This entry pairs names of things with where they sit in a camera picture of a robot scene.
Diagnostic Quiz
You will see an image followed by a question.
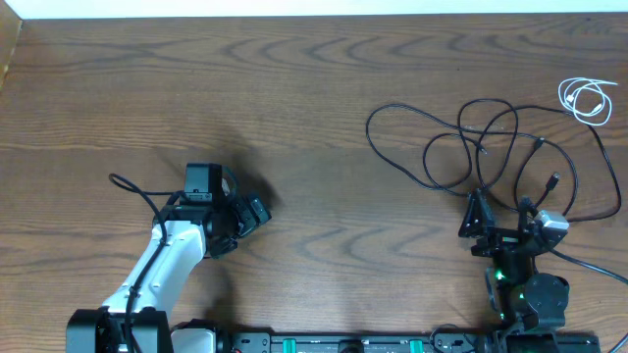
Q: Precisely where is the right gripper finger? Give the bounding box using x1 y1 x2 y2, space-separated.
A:
458 189 496 238
518 196 538 221

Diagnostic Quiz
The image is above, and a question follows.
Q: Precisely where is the black cable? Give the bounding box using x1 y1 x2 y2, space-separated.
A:
365 98 580 217
475 104 623 224

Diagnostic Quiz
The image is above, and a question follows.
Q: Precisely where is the white cable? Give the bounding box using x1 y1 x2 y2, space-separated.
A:
557 76 619 127

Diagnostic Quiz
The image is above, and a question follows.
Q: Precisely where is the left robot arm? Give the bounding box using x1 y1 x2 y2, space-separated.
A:
66 163 272 352

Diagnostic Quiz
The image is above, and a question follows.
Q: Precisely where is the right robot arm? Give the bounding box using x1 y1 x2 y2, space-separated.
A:
458 189 570 352

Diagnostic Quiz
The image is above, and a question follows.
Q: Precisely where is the right camera cable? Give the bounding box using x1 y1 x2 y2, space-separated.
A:
549 247 628 353

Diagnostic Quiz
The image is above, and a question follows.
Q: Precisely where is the camera cable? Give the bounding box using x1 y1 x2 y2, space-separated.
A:
549 247 628 353
108 173 192 353

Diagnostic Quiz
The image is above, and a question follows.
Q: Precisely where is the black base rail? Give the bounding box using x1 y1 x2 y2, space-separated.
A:
171 321 602 353

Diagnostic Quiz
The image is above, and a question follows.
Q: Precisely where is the left camera cable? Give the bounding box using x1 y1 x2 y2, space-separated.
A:
108 173 192 353

